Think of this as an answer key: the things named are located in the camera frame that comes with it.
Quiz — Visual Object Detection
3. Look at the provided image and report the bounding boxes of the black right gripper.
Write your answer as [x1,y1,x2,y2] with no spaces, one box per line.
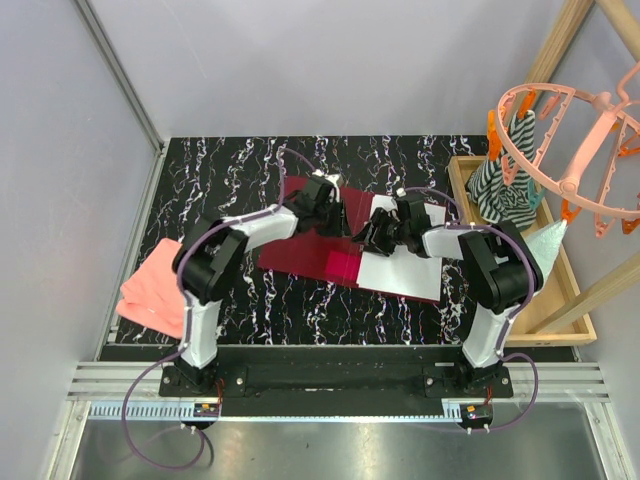
[351,208,410,258]

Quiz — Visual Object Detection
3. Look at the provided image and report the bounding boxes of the red plastic folder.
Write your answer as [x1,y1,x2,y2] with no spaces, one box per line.
[257,174,446,305]

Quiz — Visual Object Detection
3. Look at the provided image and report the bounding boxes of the white paper sheet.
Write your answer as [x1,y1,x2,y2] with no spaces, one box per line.
[357,193,447,302]

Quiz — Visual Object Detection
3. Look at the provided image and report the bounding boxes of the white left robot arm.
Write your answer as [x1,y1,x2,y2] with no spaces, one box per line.
[172,170,351,396]

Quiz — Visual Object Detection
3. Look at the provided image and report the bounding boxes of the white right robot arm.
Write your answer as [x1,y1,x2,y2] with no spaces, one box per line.
[352,196,544,397]

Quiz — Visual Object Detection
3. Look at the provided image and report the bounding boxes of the striped sock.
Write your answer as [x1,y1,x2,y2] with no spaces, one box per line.
[465,110,536,231]

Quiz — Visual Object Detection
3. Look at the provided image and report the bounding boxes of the light teal cloth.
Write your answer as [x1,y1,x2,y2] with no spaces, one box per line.
[525,220,568,283]

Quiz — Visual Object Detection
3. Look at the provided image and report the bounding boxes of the pink folded cloth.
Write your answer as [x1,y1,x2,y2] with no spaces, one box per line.
[116,238,184,339]

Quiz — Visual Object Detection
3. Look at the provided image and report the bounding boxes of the pink round clip hanger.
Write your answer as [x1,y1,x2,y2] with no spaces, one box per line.
[487,65,639,238]

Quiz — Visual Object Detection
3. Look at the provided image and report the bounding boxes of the wooden tray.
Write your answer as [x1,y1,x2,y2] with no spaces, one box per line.
[447,156,597,347]

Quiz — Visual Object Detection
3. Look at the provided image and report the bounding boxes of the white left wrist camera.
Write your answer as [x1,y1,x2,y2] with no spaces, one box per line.
[311,170,343,193]

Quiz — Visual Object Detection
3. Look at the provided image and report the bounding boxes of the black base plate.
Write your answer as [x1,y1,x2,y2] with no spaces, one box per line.
[159,345,513,419]

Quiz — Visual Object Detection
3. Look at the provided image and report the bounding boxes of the wooden rack frame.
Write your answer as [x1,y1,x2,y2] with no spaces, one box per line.
[523,1,639,331]

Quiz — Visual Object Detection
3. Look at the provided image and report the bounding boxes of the aluminium frame rail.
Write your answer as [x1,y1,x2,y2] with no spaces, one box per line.
[42,1,165,479]

